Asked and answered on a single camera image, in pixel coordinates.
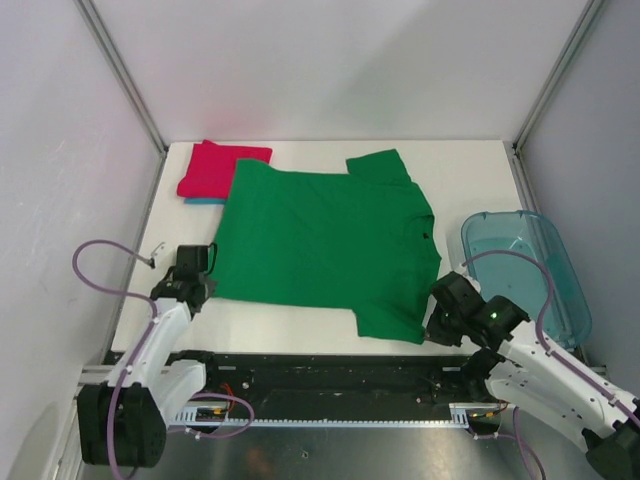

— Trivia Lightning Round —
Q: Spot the green t shirt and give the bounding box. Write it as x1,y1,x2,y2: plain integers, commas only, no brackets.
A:
212,149,441,344

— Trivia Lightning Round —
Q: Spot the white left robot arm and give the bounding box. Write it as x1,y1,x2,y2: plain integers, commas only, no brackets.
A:
77,273,221,469

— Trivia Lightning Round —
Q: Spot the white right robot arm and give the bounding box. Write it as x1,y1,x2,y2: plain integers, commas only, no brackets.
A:
427,291,639,479

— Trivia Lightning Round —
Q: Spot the folded blue t shirt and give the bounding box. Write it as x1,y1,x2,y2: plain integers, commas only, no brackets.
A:
184,198,226,205

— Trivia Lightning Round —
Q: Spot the teal plastic bin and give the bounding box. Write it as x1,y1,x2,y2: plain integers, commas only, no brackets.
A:
461,210,592,350

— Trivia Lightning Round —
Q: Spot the folded red t shirt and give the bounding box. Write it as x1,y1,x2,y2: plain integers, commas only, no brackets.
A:
176,140,273,200

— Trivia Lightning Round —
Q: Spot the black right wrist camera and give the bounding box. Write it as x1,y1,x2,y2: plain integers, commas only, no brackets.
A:
431,272,485,317

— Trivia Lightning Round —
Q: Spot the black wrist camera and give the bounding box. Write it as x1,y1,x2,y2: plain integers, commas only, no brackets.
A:
431,272,485,317
175,242,218,276

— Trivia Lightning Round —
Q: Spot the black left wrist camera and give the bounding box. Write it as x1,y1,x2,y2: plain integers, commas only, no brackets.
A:
175,242,218,276

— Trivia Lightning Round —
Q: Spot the white slotted cable duct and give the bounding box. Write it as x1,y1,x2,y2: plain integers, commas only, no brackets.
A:
164,402,501,429

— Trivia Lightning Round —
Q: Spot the aluminium front rail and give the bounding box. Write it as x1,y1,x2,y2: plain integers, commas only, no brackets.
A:
72,367,614,409

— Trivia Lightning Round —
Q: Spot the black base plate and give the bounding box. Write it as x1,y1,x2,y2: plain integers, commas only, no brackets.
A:
169,350,508,423

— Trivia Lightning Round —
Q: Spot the left aluminium frame post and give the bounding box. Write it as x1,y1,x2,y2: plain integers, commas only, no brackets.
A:
74,0,169,154

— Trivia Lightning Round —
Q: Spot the aluminium frame post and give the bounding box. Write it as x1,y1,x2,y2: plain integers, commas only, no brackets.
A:
74,0,169,154
512,0,609,151

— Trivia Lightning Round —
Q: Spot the right aluminium frame post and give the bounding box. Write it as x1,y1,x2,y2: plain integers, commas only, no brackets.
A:
512,0,609,151

